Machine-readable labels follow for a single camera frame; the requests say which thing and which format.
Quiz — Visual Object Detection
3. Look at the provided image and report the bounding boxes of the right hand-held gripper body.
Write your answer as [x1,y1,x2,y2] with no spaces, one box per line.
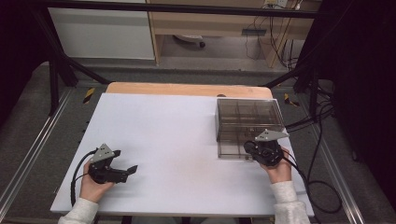
[253,129,290,167]

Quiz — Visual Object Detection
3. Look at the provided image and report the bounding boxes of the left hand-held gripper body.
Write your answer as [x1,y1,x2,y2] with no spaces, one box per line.
[87,143,129,185]

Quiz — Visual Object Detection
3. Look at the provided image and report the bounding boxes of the transparent grey drawer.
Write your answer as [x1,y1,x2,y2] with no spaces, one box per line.
[217,136,260,161]

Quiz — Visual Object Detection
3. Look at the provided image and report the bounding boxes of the transparent grey drawer box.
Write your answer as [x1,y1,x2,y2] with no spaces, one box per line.
[214,97,286,144]

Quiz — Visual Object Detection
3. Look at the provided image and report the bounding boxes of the person's right hand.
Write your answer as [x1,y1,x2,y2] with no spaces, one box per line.
[260,147,293,185]

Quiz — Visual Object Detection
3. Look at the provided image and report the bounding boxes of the person's left hand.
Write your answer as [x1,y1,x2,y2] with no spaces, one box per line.
[78,162,116,203]

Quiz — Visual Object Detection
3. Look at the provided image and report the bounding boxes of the white board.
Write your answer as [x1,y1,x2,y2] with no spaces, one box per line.
[49,92,315,217]

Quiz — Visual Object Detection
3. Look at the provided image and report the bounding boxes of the wooden table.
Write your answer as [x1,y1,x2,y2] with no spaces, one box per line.
[106,81,275,100]

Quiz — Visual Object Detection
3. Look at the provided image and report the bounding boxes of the black curtain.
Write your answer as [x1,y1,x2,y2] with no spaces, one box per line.
[317,0,396,203]
[0,0,52,125]

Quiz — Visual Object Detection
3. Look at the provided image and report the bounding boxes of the white cabinet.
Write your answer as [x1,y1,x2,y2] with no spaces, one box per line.
[49,0,156,61]

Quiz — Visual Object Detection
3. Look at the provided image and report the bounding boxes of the blue power strip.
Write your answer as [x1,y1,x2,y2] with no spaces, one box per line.
[241,28,268,36]

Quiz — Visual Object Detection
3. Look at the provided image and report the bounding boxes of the grey chair base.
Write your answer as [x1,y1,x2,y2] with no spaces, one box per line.
[173,34,206,49]

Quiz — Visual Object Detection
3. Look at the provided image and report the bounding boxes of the wooden desk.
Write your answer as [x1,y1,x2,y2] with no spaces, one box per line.
[146,0,321,69]

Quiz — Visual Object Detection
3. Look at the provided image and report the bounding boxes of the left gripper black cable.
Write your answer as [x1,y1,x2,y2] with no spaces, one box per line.
[69,148,97,208]

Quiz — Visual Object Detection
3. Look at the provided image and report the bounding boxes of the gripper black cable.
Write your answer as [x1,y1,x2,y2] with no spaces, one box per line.
[281,148,343,215]
[69,148,97,208]

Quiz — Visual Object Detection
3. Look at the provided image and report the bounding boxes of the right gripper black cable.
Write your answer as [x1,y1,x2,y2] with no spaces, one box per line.
[281,148,343,215]

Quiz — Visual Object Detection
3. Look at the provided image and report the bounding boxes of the bundle of black cables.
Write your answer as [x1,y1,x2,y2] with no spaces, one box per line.
[284,83,335,132]

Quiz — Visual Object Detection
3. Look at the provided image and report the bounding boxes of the aluminium floor rail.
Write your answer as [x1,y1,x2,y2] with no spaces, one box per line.
[306,124,365,224]
[0,88,74,213]

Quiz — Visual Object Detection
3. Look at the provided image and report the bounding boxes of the hanging black desk cables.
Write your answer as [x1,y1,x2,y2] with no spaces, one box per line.
[244,0,307,71]

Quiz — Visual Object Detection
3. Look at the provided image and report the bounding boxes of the black metal frame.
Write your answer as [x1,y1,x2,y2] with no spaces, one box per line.
[29,0,331,118]

